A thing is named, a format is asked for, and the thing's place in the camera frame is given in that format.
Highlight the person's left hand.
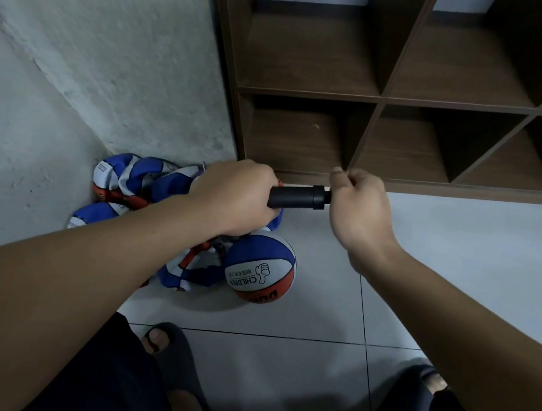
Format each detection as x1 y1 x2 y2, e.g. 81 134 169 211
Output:
182 151 288 245

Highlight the person's right hand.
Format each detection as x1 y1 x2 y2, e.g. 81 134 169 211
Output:
317 164 416 283

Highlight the black hand pump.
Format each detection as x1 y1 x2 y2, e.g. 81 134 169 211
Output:
267 178 335 218

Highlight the brown wooden cubby shelf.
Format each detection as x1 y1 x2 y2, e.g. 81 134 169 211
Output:
184 0 542 216

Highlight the person's right forearm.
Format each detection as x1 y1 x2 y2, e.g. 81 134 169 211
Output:
335 239 542 411

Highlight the person's left forearm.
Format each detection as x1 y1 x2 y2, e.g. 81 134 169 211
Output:
0 170 228 411

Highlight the person's left foot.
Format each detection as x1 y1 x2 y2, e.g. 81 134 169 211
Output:
136 326 225 411

